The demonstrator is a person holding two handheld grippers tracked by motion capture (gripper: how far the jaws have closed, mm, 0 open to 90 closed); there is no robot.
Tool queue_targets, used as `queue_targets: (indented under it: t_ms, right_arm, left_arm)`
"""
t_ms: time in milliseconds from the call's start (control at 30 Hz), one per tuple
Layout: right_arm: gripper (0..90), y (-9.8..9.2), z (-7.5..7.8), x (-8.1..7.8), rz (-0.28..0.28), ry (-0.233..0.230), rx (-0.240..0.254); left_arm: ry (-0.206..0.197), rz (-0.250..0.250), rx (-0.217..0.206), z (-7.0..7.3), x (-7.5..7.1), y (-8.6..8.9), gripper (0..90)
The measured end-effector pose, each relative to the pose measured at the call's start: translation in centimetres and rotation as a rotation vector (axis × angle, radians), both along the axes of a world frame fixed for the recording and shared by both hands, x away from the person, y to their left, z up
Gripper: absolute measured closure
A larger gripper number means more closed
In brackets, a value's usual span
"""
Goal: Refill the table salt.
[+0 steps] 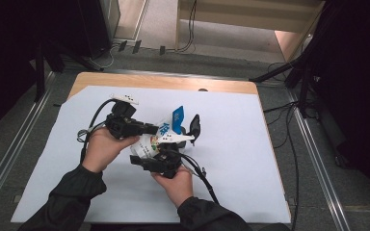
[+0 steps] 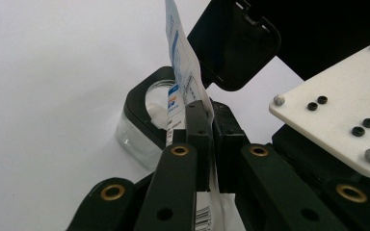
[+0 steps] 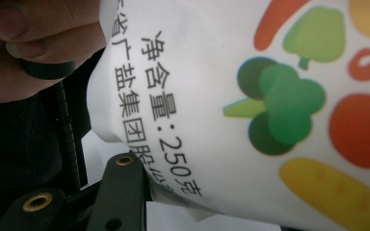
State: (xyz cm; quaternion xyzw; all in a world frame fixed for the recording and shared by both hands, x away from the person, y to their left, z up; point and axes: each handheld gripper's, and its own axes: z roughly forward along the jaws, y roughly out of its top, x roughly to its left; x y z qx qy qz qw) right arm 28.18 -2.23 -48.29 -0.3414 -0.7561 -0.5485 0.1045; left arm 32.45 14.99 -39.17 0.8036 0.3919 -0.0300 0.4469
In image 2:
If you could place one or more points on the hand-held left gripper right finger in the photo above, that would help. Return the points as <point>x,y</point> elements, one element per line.
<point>229,150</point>

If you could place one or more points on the blue and white milk pouch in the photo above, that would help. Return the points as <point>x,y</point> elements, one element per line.
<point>186,73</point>

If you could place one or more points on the glass jar with black lid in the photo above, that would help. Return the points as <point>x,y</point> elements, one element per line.
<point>234,45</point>

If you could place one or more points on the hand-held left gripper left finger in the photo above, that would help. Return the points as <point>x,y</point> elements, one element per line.
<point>197,134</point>

